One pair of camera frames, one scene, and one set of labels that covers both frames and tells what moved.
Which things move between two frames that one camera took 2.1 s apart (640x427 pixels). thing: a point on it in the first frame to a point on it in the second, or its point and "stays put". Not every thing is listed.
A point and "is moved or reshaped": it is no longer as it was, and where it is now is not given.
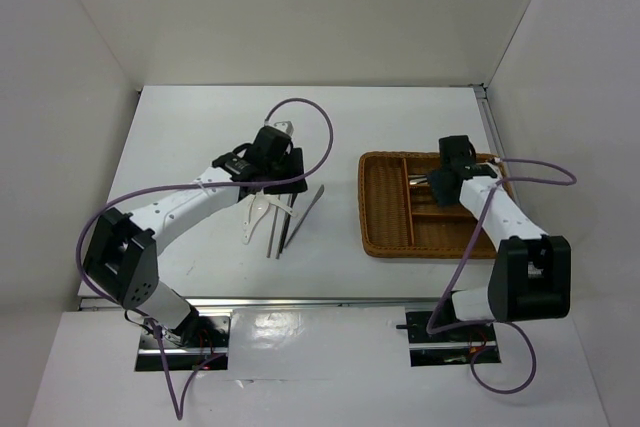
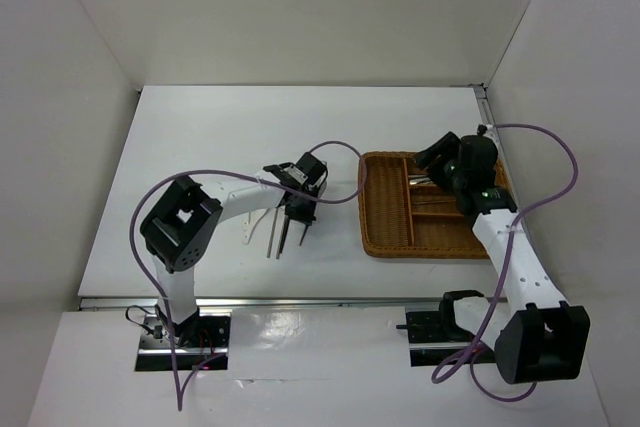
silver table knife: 317,196 is moved or reshaped
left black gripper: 297,162 to 306,215
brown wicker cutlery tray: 399,217 stays put
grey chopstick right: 283,231 stays put
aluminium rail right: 488,122 stays put
